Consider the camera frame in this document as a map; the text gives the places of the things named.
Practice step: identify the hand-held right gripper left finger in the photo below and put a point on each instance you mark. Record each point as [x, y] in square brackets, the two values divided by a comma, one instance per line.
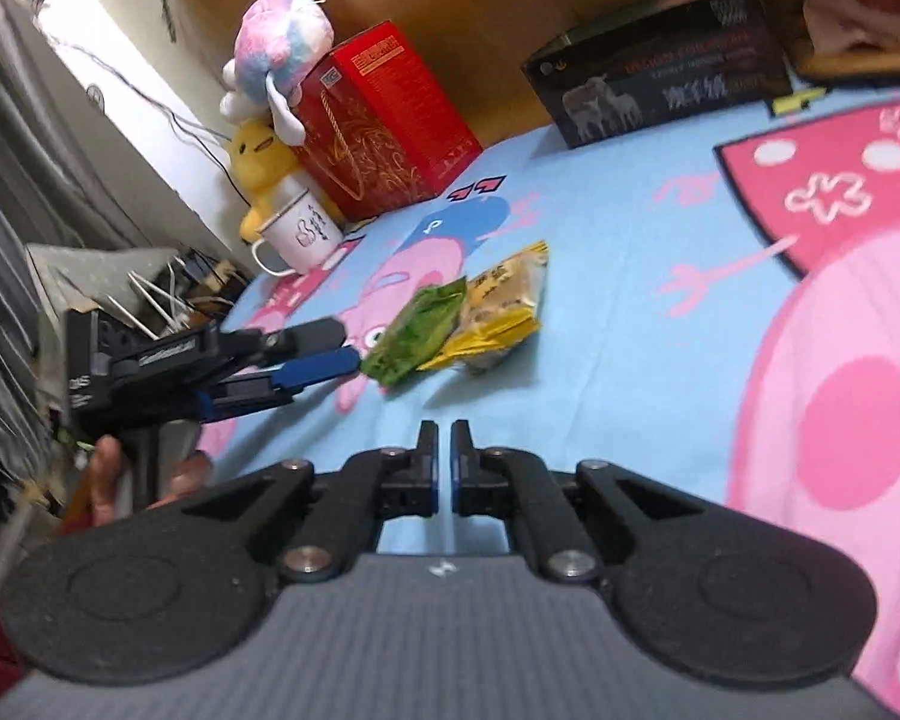
[429, 465]

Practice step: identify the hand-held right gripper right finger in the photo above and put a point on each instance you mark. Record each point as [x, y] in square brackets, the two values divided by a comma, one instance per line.
[461, 465]

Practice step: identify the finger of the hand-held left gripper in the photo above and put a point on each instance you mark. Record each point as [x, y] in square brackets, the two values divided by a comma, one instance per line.
[322, 367]
[300, 337]

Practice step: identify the green snack packet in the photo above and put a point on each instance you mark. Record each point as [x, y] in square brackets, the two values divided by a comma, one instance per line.
[416, 330]

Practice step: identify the yellow snack packet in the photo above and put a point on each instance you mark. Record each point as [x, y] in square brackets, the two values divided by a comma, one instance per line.
[487, 339]

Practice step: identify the clear yellow peanut packet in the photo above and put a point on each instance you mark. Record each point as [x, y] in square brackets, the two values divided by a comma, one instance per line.
[502, 285]

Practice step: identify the person's left hand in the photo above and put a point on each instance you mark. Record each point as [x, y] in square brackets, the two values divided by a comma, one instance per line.
[109, 476]

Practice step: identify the pile of white hangers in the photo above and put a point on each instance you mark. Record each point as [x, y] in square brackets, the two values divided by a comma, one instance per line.
[154, 300]

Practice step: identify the white enamel mug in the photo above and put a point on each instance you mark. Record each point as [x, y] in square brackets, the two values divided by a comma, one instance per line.
[307, 232]

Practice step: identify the yellow plush duck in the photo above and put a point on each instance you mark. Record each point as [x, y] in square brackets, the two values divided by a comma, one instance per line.
[259, 154]

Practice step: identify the red gift bag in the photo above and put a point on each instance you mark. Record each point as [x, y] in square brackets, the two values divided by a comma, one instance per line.
[390, 127]

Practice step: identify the printed cartoon pig blanket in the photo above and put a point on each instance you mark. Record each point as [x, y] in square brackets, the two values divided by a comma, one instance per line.
[630, 277]

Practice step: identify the grey curtain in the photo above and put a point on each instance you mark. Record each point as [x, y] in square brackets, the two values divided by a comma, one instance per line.
[15, 127]

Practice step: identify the pink blue plush toy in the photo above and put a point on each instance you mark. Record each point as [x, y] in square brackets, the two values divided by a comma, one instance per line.
[277, 37]

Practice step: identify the black cardboard box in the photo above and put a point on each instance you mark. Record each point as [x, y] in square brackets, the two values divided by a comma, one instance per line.
[645, 90]

